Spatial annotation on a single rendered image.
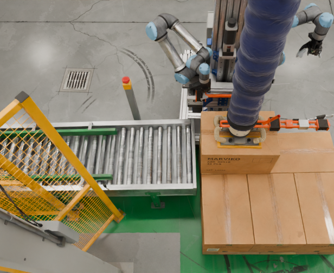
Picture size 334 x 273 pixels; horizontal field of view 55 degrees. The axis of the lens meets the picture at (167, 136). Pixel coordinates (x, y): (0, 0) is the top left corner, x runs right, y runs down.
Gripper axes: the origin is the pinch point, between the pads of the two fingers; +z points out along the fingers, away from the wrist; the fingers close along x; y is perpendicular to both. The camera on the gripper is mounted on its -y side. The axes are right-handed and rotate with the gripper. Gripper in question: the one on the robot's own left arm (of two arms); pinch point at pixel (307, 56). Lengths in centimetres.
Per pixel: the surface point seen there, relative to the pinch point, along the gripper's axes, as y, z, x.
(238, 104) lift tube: 36, 5, -45
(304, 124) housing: 27, 43, 8
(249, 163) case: 47, 75, -28
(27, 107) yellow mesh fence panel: 81, -53, -147
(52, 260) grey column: 141, -14, -135
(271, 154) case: 46, 58, -14
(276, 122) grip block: 27, 43, -12
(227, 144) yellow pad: 41, 55, -47
